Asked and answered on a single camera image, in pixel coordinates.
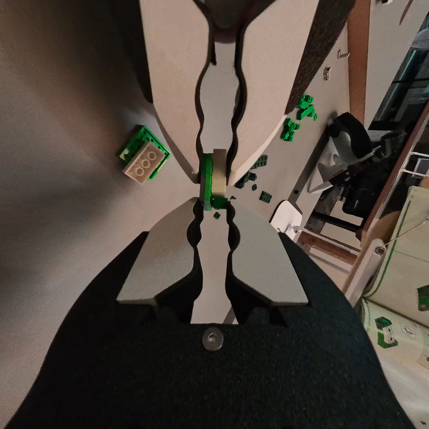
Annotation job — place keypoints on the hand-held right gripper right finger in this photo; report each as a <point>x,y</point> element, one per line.
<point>264,264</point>

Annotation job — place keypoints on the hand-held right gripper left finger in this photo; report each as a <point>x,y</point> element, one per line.
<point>164,261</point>

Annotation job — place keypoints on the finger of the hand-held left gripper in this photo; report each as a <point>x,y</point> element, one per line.
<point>271,67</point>
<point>174,67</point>

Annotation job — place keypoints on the dark green lego piece pile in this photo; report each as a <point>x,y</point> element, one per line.
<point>249,176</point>

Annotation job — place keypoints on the green lego plate cream brick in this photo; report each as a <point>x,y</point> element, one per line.
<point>218,174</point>
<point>144,161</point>

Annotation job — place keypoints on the bright green lego piece pile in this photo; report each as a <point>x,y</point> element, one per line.
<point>295,124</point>

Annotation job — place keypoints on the dark green flat lego plate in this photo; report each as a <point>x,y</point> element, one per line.
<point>265,196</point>

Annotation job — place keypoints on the lego instruction booklet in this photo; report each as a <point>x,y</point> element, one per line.
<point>402,268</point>

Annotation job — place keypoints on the small pale hook piece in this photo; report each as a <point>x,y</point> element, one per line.
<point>342,53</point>

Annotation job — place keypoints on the white book stand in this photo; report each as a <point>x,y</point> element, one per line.
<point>285,214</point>

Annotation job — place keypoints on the black and white spare device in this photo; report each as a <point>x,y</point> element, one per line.
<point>335,157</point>

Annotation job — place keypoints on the small grey lego bracket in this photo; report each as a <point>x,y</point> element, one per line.
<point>326,73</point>

